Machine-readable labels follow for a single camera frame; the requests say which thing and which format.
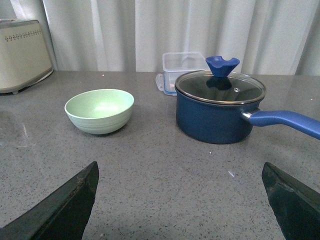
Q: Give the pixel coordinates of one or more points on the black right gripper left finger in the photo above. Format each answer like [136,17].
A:
[63,215]

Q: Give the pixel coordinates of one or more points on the cream toaster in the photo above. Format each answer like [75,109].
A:
[24,56]

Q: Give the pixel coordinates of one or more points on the green bowl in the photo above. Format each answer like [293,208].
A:
[100,111]

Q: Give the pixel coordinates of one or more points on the glass pot lid blue knob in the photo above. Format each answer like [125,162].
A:
[220,84]

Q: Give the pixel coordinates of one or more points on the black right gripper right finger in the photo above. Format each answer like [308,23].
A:
[295,205]

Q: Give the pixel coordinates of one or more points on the blue saucepan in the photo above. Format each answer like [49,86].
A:
[227,124]

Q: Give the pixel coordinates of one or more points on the clear plastic food container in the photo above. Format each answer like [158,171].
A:
[175,64]

